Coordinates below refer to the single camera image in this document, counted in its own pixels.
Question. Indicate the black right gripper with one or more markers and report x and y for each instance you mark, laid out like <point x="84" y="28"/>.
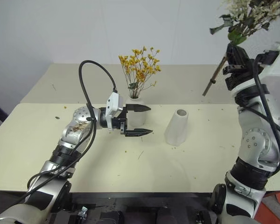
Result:
<point x="240" y="75"/>

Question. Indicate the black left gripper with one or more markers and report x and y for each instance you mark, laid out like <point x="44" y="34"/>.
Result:
<point x="121" y="122"/>

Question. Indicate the white dried flower bouquet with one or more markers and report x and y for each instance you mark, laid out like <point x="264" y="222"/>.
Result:
<point x="249" y="16"/>

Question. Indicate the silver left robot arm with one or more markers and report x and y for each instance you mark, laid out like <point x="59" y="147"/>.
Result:
<point x="72" y="133"/>

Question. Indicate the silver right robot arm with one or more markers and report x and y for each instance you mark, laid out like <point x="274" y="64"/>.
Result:
<point x="254" y="137"/>

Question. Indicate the yellow dried flower bouquet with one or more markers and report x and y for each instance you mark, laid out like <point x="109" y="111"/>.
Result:
<point x="140" y="67"/>

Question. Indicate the round white vase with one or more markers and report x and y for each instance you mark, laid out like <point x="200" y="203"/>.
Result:
<point x="137" y="116"/>

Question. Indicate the tall conical white vase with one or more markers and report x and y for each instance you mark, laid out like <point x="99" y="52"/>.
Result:
<point x="177" y="130"/>

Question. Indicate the silver metal clamp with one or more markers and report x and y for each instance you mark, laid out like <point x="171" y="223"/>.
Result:
<point x="82" y="212"/>

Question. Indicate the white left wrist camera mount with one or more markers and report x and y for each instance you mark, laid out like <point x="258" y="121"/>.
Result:
<point x="113" y="102"/>

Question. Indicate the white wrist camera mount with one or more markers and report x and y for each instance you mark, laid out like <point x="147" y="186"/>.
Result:
<point x="113" y="102"/>
<point x="278" y="63"/>

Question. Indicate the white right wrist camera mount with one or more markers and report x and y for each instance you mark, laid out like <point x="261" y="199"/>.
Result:
<point x="278" y="63"/>

